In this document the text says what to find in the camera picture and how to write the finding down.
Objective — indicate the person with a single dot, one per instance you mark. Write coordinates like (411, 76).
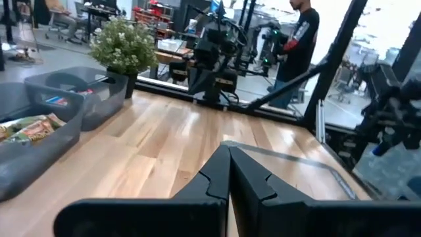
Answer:
(302, 39)
(62, 18)

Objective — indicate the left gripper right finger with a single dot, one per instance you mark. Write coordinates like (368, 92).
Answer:
(329, 220)

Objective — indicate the black aluminium rig frame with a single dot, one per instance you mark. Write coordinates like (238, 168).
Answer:
(337, 52)

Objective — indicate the green potted plant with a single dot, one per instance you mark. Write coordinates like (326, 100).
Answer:
(125, 49)

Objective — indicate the grey translucent plastic bin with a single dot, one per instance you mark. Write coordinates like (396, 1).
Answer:
(39, 154)
(102, 105)

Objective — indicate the black background robot arm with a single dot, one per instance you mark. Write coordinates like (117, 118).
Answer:
(273, 39)

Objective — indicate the wooden workbench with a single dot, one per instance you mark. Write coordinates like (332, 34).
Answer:
(167, 56)

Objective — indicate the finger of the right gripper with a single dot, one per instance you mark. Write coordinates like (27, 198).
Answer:
(195, 80)
(208, 82)

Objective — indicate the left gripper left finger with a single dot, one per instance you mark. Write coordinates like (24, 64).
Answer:
(131, 220)

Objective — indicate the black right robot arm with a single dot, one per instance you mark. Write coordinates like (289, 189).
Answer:
(227, 36)

